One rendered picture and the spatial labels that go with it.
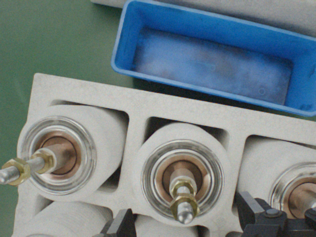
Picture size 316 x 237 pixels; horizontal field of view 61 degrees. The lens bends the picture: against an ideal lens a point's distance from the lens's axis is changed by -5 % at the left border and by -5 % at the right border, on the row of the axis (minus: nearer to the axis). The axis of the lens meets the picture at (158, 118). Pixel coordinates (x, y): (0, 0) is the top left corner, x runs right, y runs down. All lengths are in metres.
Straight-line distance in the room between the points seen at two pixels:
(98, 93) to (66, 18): 0.26
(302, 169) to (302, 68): 0.26
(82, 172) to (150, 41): 0.31
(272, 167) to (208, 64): 0.28
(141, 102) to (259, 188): 0.16
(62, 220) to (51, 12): 0.40
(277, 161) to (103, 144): 0.16
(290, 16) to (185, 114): 0.20
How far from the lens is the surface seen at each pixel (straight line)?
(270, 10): 0.41
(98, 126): 0.27
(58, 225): 0.31
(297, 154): 0.28
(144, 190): 0.26
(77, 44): 0.55
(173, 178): 0.23
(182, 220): 0.17
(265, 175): 0.28
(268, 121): 0.34
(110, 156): 0.28
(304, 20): 0.43
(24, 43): 0.59
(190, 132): 0.26
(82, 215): 0.34
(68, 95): 0.35
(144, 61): 0.51
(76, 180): 0.27
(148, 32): 0.52
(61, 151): 0.26
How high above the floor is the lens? 0.50
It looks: 86 degrees down
